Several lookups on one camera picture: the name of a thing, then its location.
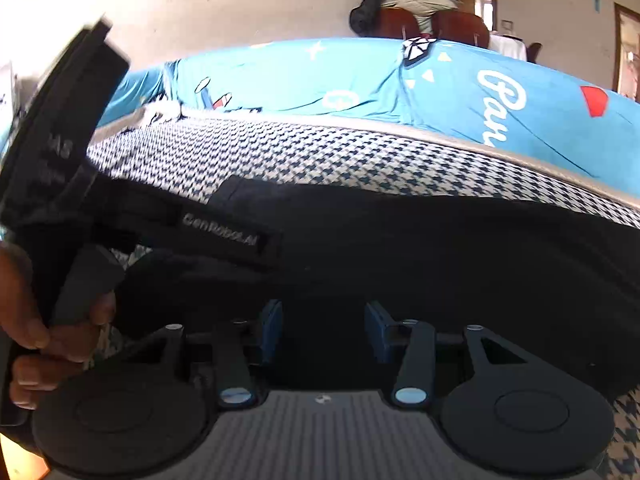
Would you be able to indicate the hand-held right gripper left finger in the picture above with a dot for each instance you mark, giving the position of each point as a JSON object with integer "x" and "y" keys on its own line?
{"x": 270, "y": 331}

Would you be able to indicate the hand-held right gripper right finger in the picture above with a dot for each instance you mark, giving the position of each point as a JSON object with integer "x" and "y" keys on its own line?
{"x": 378, "y": 331}

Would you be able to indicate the black t-shirt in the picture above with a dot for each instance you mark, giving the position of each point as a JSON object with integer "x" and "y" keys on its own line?
{"x": 425, "y": 250}

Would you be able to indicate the person's left hand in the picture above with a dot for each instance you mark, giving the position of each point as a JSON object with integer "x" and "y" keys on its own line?
{"x": 20, "y": 305}

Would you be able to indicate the houndstooth sofa seat cover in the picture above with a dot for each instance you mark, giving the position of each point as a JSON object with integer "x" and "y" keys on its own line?
{"x": 240, "y": 155}

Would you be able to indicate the blue printed sofa cover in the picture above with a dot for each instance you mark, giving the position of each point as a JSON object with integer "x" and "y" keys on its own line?
{"x": 310, "y": 75}

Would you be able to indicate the wooden chair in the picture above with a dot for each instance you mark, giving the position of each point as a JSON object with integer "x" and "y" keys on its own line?
{"x": 397, "y": 22}
{"x": 535, "y": 52}
{"x": 460, "y": 27}

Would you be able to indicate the table with white cloth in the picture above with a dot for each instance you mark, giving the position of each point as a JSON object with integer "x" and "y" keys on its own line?
{"x": 507, "y": 45}

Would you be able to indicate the wooden door frame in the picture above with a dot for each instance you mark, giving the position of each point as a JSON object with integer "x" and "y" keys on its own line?
{"x": 625, "y": 50}

